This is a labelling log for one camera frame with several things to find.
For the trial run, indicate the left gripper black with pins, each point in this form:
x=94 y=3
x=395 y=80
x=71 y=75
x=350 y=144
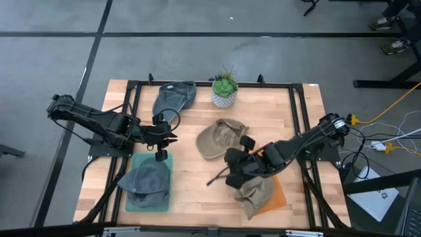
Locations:
x=156 y=136

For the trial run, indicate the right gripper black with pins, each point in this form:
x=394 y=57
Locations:
x=246 y=164

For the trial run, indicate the orange plastic bin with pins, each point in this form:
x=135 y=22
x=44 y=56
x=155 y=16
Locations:
x=278 y=200

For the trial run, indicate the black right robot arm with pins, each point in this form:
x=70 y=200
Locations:
x=302 y=141

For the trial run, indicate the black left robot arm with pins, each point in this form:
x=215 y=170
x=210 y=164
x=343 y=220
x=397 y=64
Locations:
x=98 y=120

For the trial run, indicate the succulent in patterned white pot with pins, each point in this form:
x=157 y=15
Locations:
x=224 y=89

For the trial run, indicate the teal plastic bin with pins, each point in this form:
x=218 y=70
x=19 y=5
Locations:
x=144 y=209

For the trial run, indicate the white flat box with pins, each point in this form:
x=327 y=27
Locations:
x=375 y=197

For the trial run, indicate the black slanted beam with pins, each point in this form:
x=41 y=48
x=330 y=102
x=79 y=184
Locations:
x=378 y=184

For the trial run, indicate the black furniture foot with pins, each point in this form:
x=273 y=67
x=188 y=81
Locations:
x=10 y=150

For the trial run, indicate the yellow plug connector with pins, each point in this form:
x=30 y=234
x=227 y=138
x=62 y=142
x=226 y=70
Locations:
x=389 y=148

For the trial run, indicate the black chair leg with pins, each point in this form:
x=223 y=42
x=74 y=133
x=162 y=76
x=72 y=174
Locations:
x=310 y=8

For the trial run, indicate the black laptop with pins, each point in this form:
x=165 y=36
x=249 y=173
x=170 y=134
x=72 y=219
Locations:
x=411 y=214

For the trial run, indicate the person's leg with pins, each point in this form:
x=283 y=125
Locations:
x=393 y=8

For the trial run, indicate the black metal table frame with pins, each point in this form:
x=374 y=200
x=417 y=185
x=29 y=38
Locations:
x=202 y=83

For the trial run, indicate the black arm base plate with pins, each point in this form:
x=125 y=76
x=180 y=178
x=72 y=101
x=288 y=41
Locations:
x=329 y=154
x=98 y=151

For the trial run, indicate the silver metal bracket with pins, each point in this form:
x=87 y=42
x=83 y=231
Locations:
x=304 y=233
x=121 y=230

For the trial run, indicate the black camera rig beam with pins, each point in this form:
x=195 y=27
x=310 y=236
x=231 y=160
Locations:
x=49 y=232

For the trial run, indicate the black desk frame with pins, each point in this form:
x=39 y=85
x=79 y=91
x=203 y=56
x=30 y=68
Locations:
x=378 y=84

